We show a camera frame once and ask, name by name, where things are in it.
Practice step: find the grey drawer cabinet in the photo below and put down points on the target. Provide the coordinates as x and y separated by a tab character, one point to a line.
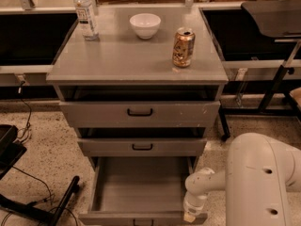
121	67

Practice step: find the grey drawer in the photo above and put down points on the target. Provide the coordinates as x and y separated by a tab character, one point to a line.
142	146
139	114
138	191

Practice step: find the black stand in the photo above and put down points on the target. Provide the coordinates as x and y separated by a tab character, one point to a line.
279	20
17	197

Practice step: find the golden drink can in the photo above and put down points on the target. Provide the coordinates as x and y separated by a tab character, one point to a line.
183	47

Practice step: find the black stand left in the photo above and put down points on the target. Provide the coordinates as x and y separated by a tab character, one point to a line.
17	197

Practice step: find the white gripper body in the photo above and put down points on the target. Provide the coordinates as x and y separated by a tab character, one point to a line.
192	207

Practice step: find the grey top drawer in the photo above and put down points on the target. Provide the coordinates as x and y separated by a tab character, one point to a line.
139	114

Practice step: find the clear plastic water bottle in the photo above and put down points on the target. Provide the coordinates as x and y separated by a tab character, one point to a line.
86	18

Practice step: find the grey bottom drawer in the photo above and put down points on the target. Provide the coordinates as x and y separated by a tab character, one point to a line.
138	191

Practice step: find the grey middle drawer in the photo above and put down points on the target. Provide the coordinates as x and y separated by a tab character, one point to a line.
142	146

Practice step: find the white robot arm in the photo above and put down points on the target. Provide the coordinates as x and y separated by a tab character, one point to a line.
259	172

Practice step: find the black stand right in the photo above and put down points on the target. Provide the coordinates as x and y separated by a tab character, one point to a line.
279	20

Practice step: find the white ceramic bowl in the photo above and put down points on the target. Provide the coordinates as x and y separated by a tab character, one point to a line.
145	25

